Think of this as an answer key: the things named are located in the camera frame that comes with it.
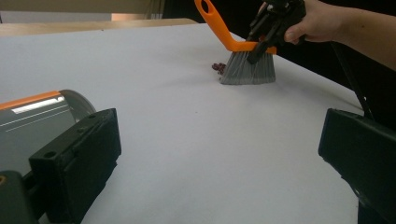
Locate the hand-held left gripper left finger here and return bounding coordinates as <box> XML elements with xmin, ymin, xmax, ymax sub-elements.
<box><xmin>23</xmin><ymin>107</ymin><xmax>122</xmax><ymax>224</ymax></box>

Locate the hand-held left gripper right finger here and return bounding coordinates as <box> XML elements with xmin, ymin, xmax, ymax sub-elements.
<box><xmin>318</xmin><ymin>107</ymin><xmax>396</xmax><ymax>224</ymax></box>

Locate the orange brush with grey bristles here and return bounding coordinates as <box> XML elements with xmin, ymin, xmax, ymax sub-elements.
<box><xmin>194</xmin><ymin>0</ymin><xmax>277</xmax><ymax>86</ymax></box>

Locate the pile of red and green beans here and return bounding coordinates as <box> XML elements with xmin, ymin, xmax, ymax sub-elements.
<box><xmin>211</xmin><ymin>62</ymin><xmax>228</xmax><ymax>76</ymax></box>

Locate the grey dustpan with orange edge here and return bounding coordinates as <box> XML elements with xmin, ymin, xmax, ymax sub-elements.
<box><xmin>0</xmin><ymin>89</ymin><xmax>97</xmax><ymax>179</ymax></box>

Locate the light wooden table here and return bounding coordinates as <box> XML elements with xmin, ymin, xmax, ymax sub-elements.
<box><xmin>0</xmin><ymin>17</ymin><xmax>199</xmax><ymax>38</ymax></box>

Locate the black cable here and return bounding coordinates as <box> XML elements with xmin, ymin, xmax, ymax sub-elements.
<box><xmin>330</xmin><ymin>41</ymin><xmax>376</xmax><ymax>121</ymax></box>

